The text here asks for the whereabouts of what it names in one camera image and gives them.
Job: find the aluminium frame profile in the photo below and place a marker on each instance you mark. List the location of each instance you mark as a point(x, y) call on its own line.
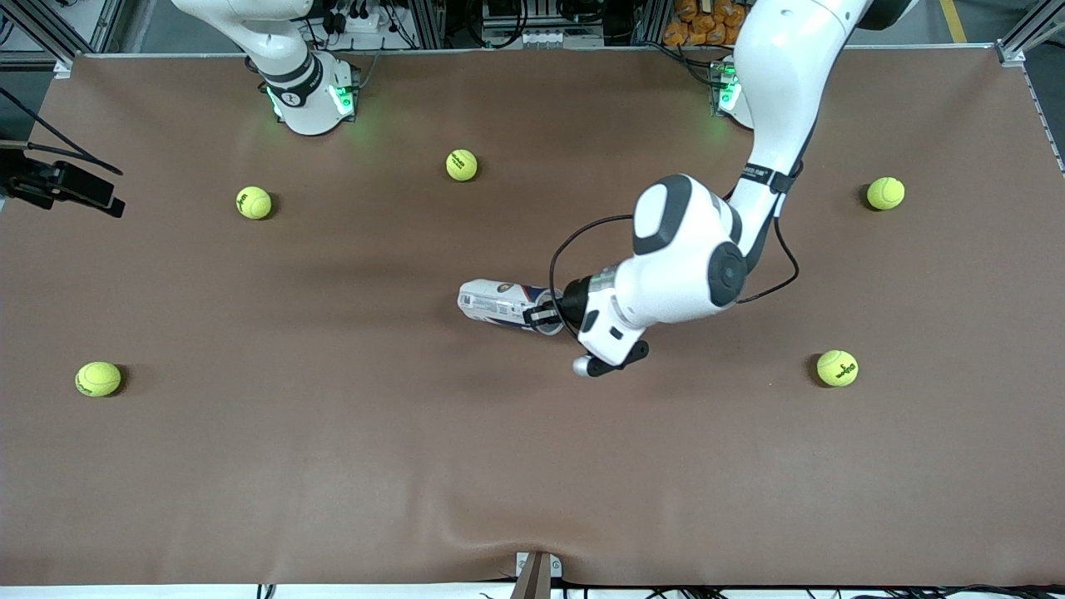
point(1027, 33)
point(42, 29)

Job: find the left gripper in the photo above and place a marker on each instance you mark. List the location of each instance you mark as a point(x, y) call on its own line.
point(572, 304)

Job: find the orange snack bags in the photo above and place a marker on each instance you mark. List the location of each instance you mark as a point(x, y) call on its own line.
point(691, 25)

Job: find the metal table edge bracket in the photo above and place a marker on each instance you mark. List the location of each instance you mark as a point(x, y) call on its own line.
point(535, 582)

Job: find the brown table mat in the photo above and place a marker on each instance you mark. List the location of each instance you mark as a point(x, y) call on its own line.
point(333, 457)

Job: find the yellow Head tennis ball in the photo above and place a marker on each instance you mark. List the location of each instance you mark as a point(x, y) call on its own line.
point(98, 378)

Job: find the white tennis ball can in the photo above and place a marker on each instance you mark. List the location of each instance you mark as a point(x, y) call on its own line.
point(499, 301)

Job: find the black clamped camera device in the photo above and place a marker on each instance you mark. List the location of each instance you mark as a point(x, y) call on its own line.
point(75, 187)

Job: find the white power strip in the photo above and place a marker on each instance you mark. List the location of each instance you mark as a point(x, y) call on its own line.
point(358, 21)

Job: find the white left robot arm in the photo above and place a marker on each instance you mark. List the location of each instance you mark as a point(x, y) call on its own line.
point(782, 83)

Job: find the yellow Wilson tennis ball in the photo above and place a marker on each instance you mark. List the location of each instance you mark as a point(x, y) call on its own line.
point(254, 202)
point(837, 368)

